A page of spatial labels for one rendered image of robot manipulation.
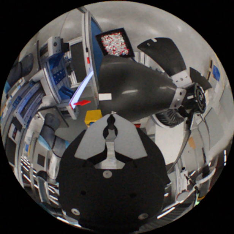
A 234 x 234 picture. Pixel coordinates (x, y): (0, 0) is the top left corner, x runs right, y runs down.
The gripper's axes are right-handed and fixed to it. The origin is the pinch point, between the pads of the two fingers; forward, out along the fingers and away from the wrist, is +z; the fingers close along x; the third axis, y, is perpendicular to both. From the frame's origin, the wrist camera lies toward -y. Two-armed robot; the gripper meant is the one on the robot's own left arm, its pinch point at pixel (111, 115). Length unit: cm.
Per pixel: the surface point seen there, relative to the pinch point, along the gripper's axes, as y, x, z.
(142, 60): -30, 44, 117
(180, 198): 76, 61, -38
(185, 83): -6.1, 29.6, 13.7
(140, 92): -1.3, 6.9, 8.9
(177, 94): -1.6, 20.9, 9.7
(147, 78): -5.2, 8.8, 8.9
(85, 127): 56, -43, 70
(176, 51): -21.1, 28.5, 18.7
